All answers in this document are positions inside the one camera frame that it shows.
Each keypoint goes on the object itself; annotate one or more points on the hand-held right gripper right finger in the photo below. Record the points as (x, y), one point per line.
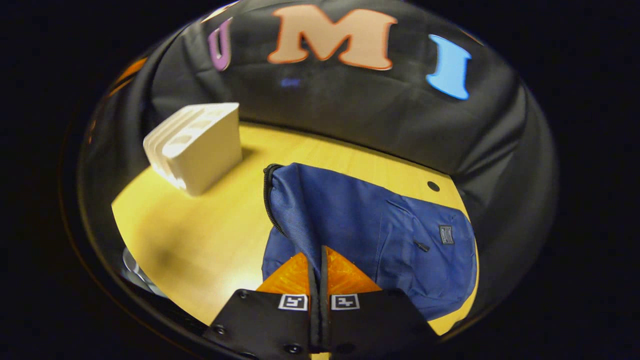
(375, 322)

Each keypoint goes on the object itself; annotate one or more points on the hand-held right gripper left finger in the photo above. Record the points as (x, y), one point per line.
(265, 325)

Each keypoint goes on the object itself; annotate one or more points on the blue schoolbag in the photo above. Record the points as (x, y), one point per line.
(360, 220)

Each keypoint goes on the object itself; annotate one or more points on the white bookshelf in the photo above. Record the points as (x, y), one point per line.
(210, 150)

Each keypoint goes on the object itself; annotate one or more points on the black backdrop cloth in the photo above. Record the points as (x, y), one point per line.
(350, 110)

